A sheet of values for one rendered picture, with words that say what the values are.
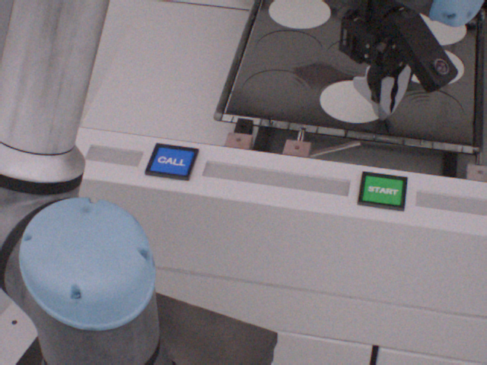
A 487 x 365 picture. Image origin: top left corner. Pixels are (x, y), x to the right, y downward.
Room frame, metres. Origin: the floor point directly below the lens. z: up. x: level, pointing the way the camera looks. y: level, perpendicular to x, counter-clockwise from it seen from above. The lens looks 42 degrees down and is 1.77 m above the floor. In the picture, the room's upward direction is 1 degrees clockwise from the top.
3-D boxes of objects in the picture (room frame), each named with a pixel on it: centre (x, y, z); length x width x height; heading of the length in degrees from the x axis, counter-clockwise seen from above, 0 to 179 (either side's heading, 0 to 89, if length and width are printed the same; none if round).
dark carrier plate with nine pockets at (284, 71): (1.24, -0.19, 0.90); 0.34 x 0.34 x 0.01; 79
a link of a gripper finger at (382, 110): (1.09, -0.19, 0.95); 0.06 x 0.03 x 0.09; 42
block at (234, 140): (1.01, 0.00, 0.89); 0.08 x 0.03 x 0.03; 169
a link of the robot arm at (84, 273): (0.62, 0.14, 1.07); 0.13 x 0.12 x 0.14; 42
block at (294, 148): (0.99, -0.08, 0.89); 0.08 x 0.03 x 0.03; 169
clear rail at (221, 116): (1.06, -0.15, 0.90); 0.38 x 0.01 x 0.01; 79
